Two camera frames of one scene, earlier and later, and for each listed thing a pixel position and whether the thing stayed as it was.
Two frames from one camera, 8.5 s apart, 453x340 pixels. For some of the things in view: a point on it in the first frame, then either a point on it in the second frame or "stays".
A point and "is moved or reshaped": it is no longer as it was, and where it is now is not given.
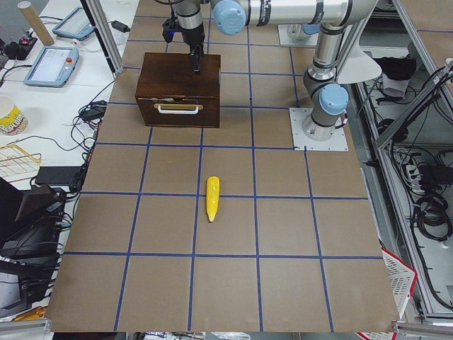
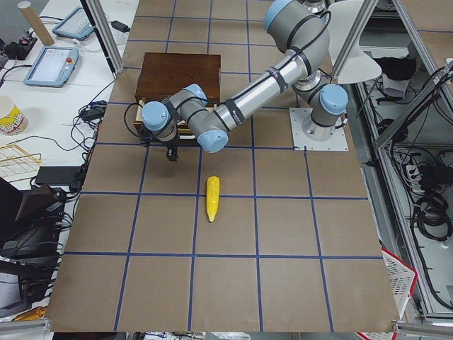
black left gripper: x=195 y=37 -> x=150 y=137
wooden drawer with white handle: x=180 y=110 is moved or reshaped
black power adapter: x=119 y=26 stays
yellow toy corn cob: x=213 y=191 stays
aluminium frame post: x=95 y=13 stays
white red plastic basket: x=402 y=278 stays
